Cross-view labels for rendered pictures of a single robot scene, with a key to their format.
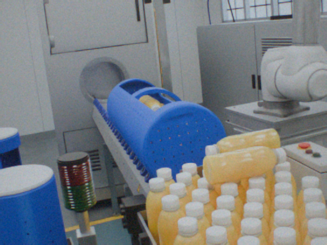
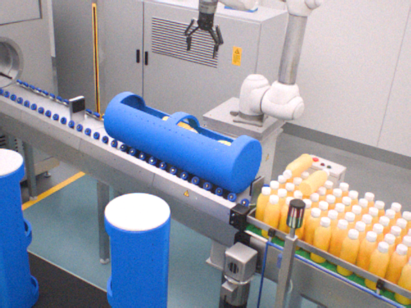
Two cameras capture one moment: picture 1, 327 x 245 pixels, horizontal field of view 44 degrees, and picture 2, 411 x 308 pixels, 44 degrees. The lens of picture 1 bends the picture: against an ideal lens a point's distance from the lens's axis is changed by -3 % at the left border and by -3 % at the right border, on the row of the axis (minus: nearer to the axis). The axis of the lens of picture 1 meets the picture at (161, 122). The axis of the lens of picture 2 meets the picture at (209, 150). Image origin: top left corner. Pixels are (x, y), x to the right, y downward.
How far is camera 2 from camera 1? 1.74 m
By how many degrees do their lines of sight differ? 41
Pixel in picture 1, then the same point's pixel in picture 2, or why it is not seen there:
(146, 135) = (233, 164)
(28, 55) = not seen: outside the picture
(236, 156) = (317, 179)
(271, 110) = (250, 121)
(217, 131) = (259, 153)
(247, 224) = (350, 216)
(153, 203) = (275, 210)
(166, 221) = not seen: hidden behind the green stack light
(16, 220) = (162, 240)
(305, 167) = not seen: hidden behind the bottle
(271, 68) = (257, 94)
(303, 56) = (289, 93)
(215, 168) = (313, 188)
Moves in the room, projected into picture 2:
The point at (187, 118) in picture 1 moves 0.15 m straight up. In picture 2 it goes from (250, 148) to (253, 120)
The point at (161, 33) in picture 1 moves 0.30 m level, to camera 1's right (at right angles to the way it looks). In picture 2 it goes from (100, 29) to (140, 25)
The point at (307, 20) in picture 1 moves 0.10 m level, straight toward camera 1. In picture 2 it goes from (293, 68) to (302, 74)
